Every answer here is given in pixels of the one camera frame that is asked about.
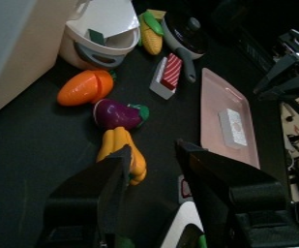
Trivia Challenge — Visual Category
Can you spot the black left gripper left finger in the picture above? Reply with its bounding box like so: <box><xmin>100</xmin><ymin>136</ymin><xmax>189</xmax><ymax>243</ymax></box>
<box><xmin>33</xmin><ymin>144</ymin><xmax>133</xmax><ymax>248</ymax></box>

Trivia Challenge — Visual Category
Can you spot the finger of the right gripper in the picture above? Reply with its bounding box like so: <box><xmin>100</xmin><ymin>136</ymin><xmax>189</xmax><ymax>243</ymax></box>
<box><xmin>257</xmin><ymin>72</ymin><xmax>299</xmax><ymax>102</ymax></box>
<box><xmin>252</xmin><ymin>52</ymin><xmax>299</xmax><ymax>95</ymax></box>

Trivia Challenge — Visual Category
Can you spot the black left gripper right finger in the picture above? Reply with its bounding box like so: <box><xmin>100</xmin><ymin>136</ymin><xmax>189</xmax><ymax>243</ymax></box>
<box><xmin>175</xmin><ymin>139</ymin><xmax>299</xmax><ymax>248</ymax></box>

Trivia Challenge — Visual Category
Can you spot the grey toy pan black lid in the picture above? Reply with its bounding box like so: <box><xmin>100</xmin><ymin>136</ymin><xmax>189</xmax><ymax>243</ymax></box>
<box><xmin>160</xmin><ymin>11</ymin><xmax>208</xmax><ymax>84</ymax></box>

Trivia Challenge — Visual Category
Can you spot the white toy with black opening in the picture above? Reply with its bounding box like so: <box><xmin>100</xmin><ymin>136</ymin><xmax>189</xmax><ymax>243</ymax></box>
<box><xmin>157</xmin><ymin>201</ymin><xmax>209</xmax><ymax>248</ymax></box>

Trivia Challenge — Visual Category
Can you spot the pink plastic tray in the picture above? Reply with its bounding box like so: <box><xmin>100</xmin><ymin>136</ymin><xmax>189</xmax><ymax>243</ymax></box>
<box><xmin>199</xmin><ymin>67</ymin><xmax>261</xmax><ymax>170</ymax></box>

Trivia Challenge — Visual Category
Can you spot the small green toy piece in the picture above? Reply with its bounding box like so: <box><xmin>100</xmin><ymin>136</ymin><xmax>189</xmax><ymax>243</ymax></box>
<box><xmin>112</xmin><ymin>235</ymin><xmax>136</xmax><ymax>248</ymax></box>

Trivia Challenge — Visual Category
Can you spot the yellow toy banana bunch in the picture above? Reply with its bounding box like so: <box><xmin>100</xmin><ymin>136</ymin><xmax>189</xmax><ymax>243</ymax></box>
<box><xmin>96</xmin><ymin>126</ymin><xmax>149</xmax><ymax>187</ymax></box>

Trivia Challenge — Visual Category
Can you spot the small white printed block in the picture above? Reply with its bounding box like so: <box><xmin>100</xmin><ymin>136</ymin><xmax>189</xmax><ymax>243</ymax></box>
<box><xmin>217</xmin><ymin>108</ymin><xmax>248</xmax><ymax>149</ymax></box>

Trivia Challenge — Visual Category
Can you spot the purple toy eggplant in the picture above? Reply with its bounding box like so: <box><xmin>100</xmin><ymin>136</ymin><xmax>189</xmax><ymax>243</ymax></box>
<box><xmin>92</xmin><ymin>98</ymin><xmax>149</xmax><ymax>132</ymax></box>

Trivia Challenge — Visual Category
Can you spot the white block red striped meat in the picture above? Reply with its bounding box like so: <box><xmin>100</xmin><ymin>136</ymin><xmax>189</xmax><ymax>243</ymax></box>
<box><xmin>149</xmin><ymin>52</ymin><xmax>184</xmax><ymax>101</ymax></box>

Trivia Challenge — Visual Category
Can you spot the yellow toy corn cob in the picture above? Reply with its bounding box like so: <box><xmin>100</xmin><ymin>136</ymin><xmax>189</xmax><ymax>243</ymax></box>
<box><xmin>137</xmin><ymin>10</ymin><xmax>165</xmax><ymax>56</ymax></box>

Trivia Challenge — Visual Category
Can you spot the orange toy carrot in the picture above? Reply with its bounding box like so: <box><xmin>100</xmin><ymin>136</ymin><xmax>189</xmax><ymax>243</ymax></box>
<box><xmin>56</xmin><ymin>69</ymin><xmax>116</xmax><ymax>108</ymax></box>

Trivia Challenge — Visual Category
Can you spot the small wooden block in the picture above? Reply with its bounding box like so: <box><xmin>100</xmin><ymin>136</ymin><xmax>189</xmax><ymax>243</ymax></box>
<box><xmin>145</xmin><ymin>9</ymin><xmax>168</xmax><ymax>22</ymax></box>

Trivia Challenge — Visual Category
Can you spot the large white box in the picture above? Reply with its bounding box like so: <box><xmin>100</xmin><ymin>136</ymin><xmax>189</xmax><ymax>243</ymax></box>
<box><xmin>0</xmin><ymin>0</ymin><xmax>77</xmax><ymax>114</ymax></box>

